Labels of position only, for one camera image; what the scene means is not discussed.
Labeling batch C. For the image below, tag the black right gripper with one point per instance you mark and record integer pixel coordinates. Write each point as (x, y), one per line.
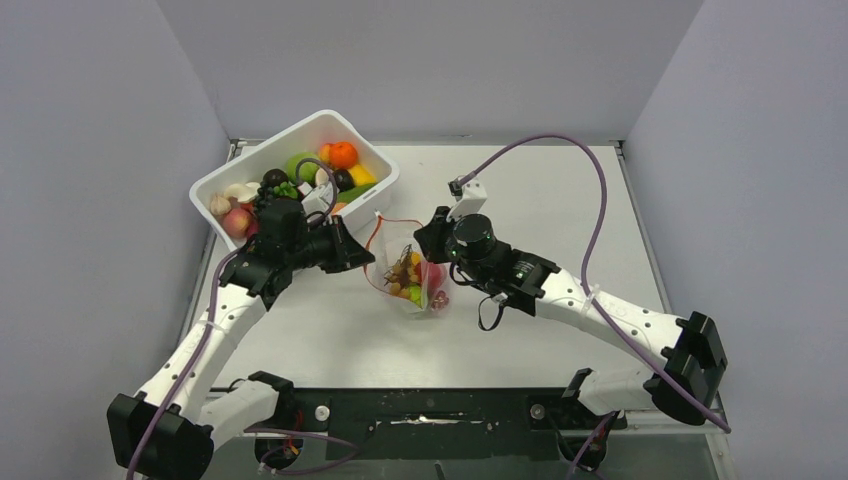
(432, 236)

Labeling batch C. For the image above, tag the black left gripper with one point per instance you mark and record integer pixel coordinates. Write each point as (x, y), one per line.
(346, 250)

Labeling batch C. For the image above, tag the clear zip top bag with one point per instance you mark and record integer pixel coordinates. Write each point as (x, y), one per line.
(385, 242)

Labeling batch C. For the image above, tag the red apple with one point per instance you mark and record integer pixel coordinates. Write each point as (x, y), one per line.
(433, 276)

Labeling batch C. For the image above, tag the tan longan fruit bunch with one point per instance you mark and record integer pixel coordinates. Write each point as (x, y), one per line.
(402, 274)

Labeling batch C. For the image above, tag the lime green fruit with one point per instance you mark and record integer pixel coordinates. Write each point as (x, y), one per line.
(414, 295)

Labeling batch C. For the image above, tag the red grape bunch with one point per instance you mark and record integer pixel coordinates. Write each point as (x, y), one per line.
(440, 301)

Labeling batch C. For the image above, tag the dark grape bunch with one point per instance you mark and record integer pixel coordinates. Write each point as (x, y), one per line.
(283, 190)

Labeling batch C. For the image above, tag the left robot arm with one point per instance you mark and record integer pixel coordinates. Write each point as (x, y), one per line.
(169, 429)

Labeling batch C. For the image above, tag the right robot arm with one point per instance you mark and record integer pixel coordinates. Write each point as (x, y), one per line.
(683, 359)

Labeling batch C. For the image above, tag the white plastic food bin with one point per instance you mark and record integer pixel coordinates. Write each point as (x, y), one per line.
(323, 126)

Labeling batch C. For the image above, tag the green cucumber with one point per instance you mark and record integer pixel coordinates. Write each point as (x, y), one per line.
(352, 194)

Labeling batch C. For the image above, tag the dark purple plum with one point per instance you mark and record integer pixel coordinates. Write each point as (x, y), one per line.
(344, 180)

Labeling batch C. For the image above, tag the yellow lemon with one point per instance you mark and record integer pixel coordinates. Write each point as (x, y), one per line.
(361, 176)

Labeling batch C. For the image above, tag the green cabbage ball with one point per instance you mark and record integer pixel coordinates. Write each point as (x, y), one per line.
(302, 167)

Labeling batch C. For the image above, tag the orange tangerine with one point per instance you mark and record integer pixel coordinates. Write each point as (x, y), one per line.
(343, 155)

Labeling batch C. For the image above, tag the dark purple mangosteen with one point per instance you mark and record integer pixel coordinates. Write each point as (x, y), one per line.
(274, 178)

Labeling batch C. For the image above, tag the pink apple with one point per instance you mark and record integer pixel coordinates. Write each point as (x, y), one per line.
(237, 222)

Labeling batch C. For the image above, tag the white garlic bulb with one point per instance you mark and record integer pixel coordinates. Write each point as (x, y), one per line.
(219, 205)

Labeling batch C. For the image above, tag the black mounting plate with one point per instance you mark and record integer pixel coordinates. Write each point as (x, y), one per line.
(442, 424)

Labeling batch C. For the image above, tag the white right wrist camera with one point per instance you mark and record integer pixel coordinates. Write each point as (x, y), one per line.
(470, 196)

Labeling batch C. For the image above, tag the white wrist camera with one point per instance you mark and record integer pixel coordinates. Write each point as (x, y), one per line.
(320, 199)
(470, 196)

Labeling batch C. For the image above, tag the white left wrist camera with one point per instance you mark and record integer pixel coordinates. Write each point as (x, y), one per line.
(320, 199)

